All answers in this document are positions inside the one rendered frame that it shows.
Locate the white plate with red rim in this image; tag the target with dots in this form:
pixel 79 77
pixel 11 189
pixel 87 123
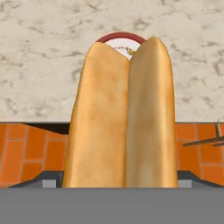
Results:
pixel 122 43

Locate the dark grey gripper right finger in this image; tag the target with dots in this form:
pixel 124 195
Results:
pixel 189 180

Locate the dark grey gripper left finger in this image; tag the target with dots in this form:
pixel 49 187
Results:
pixel 48 180

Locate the golden hot dog bun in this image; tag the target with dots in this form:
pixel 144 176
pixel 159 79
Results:
pixel 122 122

